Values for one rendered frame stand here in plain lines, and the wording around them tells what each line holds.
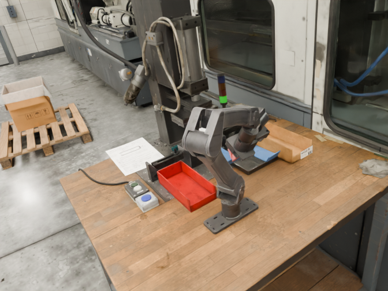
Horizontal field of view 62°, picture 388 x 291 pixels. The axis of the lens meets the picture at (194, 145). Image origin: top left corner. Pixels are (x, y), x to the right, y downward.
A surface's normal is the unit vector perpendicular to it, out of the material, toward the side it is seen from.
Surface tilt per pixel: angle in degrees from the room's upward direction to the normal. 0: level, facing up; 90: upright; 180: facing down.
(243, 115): 84
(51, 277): 0
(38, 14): 90
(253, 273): 0
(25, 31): 90
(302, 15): 90
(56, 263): 0
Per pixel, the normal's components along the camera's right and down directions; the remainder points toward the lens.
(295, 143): -0.83, 0.37
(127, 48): 0.49, 0.37
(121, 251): -0.14, -0.87
